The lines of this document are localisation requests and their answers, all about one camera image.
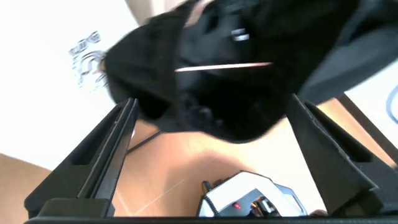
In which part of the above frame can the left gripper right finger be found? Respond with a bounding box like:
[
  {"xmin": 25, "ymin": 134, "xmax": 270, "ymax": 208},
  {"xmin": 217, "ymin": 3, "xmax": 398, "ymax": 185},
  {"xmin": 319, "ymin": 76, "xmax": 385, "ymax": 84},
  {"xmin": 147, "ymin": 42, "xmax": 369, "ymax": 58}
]
[{"xmin": 284, "ymin": 93, "xmax": 398, "ymax": 217}]

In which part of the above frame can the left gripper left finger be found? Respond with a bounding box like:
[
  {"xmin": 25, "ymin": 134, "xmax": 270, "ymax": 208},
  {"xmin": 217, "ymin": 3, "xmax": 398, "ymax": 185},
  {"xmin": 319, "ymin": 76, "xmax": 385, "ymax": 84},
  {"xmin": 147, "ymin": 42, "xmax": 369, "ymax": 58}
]
[{"xmin": 24, "ymin": 98, "xmax": 141, "ymax": 218}]

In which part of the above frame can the white printed t-shirt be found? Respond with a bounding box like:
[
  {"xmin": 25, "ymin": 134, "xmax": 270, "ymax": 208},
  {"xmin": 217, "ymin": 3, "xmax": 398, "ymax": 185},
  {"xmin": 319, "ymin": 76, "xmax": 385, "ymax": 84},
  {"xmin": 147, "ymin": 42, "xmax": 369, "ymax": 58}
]
[{"xmin": 0, "ymin": 0, "xmax": 141, "ymax": 170}]

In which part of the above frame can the black garment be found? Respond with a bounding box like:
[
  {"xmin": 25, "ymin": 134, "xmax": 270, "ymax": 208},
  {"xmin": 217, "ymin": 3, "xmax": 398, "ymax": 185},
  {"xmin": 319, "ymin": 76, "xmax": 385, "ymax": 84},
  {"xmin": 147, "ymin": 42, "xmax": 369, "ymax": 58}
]
[{"xmin": 103, "ymin": 0, "xmax": 398, "ymax": 144}]

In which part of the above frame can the pink clothes hanger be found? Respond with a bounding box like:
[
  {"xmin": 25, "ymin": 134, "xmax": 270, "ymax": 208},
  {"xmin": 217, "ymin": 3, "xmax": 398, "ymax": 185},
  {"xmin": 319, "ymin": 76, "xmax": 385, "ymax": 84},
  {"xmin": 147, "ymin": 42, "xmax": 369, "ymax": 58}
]
[{"xmin": 174, "ymin": 0, "xmax": 275, "ymax": 73}]

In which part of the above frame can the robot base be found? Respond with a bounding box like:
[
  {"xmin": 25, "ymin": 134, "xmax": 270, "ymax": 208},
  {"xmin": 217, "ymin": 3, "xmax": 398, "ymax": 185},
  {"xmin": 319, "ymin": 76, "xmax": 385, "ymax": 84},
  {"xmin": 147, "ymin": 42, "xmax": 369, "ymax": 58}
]
[{"xmin": 197, "ymin": 170, "xmax": 309, "ymax": 218}]

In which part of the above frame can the black clothes rack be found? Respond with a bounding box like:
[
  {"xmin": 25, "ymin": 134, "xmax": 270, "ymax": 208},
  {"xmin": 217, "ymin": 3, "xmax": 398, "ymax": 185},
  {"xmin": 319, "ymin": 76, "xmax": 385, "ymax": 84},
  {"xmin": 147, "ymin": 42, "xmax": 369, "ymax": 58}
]
[{"xmin": 126, "ymin": 130, "xmax": 163, "ymax": 155}]

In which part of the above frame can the beige curtain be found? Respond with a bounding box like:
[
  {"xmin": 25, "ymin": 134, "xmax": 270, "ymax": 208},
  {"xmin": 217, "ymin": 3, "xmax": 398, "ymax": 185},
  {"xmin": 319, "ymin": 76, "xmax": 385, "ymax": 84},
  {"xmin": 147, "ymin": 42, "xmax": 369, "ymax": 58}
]
[{"xmin": 124, "ymin": 0, "xmax": 189, "ymax": 26}]

